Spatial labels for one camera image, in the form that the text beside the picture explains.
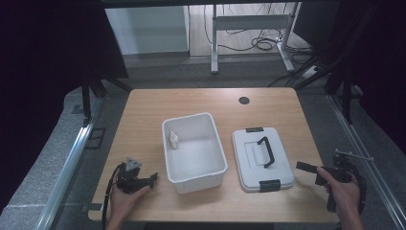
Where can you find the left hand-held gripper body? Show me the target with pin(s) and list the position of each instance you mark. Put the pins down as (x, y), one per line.
(130, 179)

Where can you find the white metal desk frame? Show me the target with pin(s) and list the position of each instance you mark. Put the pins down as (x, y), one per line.
(249, 22)

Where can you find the black metal stand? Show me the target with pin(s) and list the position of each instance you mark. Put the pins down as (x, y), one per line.
(346, 96)
(91, 92)

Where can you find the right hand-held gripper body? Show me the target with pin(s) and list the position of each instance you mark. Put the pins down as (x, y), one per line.
(343, 171)

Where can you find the white cabinet panel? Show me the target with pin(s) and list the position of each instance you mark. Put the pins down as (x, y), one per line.
(146, 30)

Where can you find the aluminium floor rail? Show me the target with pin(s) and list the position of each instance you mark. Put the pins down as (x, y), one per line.
(367, 166)
(68, 166)

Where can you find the white plastic storage box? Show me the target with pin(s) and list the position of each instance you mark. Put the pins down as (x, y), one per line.
(194, 156)

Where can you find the person's right hand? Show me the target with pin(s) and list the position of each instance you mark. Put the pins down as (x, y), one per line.
(343, 195)

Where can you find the person's left hand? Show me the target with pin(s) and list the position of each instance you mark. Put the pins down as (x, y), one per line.
(126, 202)

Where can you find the white power strip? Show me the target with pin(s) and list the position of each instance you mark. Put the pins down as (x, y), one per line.
(310, 72)

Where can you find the small white dropper bottle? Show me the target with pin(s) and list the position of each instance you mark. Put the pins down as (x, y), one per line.
(174, 140)

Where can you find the black curtain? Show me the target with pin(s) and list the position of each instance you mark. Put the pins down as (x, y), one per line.
(48, 64)
(376, 57)

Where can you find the thin metal rod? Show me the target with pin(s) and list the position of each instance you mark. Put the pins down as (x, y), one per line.
(354, 155)

